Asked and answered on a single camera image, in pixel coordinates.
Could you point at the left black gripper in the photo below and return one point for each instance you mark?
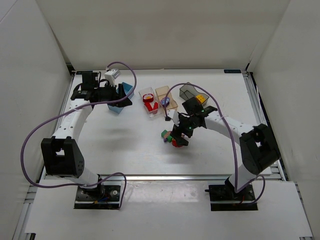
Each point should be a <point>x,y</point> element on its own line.
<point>116,94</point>

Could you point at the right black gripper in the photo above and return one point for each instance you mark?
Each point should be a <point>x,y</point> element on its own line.
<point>179,132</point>

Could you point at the blue plastic container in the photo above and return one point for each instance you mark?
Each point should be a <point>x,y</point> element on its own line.
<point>122,91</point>

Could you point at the red long lego brick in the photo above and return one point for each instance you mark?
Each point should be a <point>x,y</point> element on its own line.
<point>150,107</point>

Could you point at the red flower lego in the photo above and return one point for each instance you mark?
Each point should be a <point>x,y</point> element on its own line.
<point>148,98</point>

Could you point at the purple lotus lego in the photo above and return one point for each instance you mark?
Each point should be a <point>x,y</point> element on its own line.
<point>165,101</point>

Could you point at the yellow flower lego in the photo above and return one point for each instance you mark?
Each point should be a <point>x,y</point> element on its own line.
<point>201,99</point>

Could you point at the smoky grey container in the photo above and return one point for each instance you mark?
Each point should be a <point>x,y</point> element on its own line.
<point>187,91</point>

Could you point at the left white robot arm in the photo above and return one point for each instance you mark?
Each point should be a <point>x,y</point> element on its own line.
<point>61,153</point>

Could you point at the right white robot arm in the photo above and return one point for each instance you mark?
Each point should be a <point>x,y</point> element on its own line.
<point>254,147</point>

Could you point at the clear plastic container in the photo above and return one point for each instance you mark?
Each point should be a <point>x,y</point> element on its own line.
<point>146,91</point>

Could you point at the orange transparent container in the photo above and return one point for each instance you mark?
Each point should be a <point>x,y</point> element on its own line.
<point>162,92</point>

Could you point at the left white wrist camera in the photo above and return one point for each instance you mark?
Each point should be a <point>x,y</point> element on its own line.
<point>111,74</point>

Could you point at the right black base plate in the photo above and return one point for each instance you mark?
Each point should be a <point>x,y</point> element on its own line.
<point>223,200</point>

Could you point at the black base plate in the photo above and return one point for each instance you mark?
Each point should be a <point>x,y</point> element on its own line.
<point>223,200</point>
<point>106,196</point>

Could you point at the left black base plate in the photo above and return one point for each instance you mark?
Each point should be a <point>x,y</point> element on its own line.
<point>106,196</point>

